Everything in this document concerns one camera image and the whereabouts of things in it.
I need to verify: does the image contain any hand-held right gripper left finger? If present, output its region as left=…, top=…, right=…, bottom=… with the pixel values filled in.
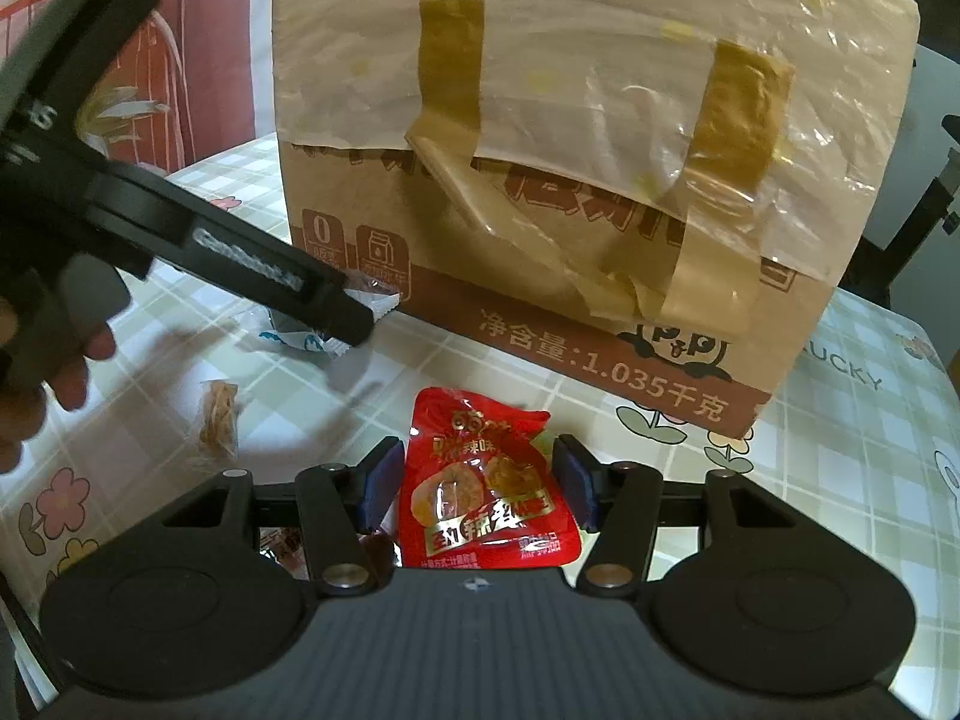
left=161, top=435, right=407, bottom=593

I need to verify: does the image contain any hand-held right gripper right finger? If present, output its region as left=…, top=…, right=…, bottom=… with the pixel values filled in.
left=551, top=435, right=803, bottom=593

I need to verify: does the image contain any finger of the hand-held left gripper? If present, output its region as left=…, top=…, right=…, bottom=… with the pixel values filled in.
left=298, top=268, right=376, bottom=347

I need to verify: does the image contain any white snack packet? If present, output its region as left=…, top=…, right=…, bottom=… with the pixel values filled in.
left=259, top=274, right=400, bottom=365

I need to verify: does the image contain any red snack packet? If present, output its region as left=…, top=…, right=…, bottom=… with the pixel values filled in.
left=396, top=386, right=584, bottom=571

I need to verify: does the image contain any taped brown cardboard box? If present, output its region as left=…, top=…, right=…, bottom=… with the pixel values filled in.
left=271, top=0, right=921, bottom=442

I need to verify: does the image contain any person's left hand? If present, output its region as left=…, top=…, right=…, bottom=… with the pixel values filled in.
left=0, top=315, right=119, bottom=475

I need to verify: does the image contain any small brown snack packet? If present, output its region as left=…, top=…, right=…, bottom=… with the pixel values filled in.
left=196, top=380, right=242, bottom=460

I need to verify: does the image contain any red printed backdrop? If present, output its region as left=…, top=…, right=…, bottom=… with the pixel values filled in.
left=0, top=0, right=275, bottom=173

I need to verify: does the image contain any black metal stand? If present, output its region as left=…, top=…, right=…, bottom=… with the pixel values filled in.
left=859, top=112, right=960, bottom=308

